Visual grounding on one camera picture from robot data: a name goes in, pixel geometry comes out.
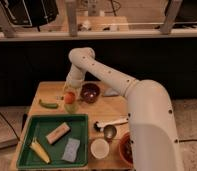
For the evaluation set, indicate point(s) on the yellow corn cob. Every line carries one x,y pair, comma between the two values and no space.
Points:
40,151

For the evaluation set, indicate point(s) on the grey blue cloth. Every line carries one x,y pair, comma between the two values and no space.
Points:
110,92

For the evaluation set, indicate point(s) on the white cup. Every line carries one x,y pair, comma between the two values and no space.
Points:
99,148

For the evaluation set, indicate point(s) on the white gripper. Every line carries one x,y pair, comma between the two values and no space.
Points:
75,78

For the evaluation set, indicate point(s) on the black monitor left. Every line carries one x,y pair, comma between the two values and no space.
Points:
30,13

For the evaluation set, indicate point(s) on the green plastic tray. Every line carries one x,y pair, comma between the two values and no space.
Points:
39,126

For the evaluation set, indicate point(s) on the orange bowl with food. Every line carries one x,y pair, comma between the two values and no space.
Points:
125,150

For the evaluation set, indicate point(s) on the dark purple bowl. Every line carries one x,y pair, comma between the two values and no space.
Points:
90,92

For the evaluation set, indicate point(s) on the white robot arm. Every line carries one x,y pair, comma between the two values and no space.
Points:
155,142

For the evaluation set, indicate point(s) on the green pepper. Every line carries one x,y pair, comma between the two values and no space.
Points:
48,105

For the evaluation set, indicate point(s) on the blue sponge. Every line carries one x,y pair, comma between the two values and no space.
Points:
71,149

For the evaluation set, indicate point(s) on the white handled scoop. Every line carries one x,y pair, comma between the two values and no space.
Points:
99,126

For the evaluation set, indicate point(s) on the wooden block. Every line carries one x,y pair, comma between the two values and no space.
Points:
57,133

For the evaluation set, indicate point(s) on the red apple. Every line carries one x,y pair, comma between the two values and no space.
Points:
69,98

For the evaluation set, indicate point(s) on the metal measuring spoon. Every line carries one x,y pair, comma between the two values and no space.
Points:
110,132

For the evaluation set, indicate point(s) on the metal frame rail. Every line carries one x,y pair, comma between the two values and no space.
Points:
107,19

